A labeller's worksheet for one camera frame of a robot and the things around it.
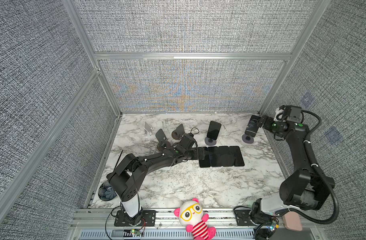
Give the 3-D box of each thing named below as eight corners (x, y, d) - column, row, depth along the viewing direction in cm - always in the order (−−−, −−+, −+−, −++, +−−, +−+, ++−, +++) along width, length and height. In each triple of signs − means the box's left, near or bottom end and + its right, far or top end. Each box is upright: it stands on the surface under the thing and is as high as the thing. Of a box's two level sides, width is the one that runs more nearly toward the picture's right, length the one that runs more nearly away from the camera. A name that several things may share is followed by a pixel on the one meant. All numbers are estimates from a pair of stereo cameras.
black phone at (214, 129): (205, 140, 106) (209, 124, 92) (207, 136, 108) (211, 119, 94) (215, 144, 104) (220, 127, 90) (216, 139, 106) (221, 123, 92)
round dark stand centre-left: (172, 139, 105) (171, 131, 98) (173, 132, 109) (172, 123, 102) (184, 139, 105) (184, 130, 98) (184, 132, 109) (184, 123, 102)
